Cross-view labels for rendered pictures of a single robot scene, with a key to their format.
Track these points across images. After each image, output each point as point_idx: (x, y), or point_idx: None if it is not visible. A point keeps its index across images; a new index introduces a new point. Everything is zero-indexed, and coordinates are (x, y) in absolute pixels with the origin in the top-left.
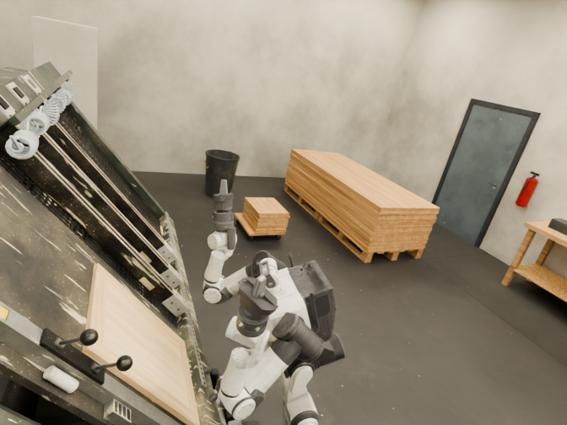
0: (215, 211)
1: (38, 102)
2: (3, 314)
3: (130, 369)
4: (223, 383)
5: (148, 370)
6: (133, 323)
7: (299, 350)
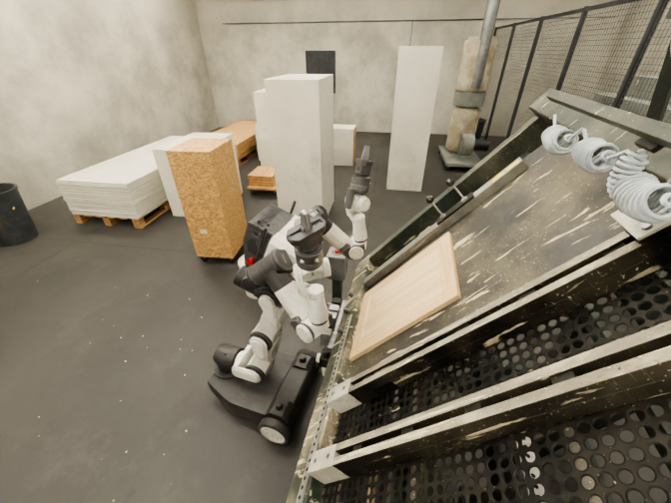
0: (314, 255)
1: (582, 106)
2: (493, 179)
3: (417, 257)
4: (366, 233)
5: (402, 275)
6: (412, 292)
7: None
